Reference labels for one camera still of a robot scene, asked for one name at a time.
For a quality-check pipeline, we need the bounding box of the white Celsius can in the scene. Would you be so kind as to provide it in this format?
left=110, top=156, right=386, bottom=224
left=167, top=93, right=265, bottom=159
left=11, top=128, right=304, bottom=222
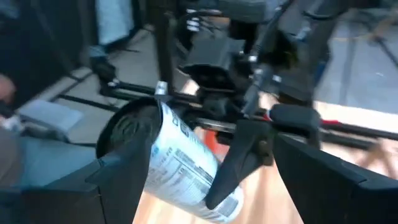
left=96, top=98, right=245, bottom=224

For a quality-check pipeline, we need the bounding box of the black left camera cable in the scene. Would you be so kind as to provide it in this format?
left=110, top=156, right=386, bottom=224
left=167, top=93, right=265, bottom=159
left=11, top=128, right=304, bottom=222
left=242, top=0, right=293, bottom=114

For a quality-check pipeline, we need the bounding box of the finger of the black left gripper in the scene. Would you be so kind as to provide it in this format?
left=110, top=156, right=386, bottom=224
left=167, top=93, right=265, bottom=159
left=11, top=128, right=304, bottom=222
left=205, top=119, right=276, bottom=211

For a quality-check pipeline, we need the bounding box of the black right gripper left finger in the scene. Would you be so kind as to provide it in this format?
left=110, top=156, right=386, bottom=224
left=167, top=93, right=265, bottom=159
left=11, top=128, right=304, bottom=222
left=0, top=133, right=153, bottom=224

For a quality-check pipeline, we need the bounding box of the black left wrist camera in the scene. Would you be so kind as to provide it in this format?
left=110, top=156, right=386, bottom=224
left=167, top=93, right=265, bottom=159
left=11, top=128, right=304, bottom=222
left=178, top=37, right=249, bottom=91

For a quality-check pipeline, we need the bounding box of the black aluminium table frame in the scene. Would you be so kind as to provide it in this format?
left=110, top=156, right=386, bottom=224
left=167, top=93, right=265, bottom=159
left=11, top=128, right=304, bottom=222
left=57, top=80, right=398, bottom=150

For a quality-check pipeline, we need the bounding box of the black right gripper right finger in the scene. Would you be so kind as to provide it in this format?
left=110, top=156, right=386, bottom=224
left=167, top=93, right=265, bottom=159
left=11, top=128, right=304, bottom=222
left=272, top=133, right=398, bottom=224

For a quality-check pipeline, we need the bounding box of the person's hand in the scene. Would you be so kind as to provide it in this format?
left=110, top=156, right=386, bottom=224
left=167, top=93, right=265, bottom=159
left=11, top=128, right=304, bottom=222
left=0, top=74, right=16, bottom=105

